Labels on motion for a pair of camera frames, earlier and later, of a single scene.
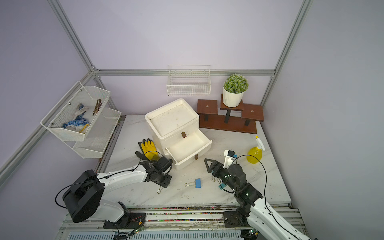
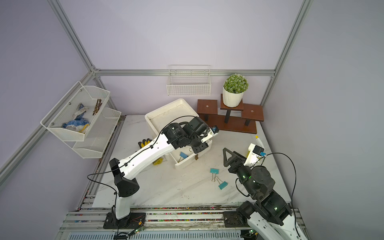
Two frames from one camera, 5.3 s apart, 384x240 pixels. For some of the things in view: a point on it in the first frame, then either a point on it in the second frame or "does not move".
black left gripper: (166, 182) to (201, 147)
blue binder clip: (158, 191) to (183, 155)
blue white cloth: (78, 122) does not move
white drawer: (187, 149) does not move
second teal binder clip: (222, 185) does not move
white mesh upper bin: (72, 118) does not move
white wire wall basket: (186, 80) does not move
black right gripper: (215, 164) to (239, 163)
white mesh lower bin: (98, 137) does not move
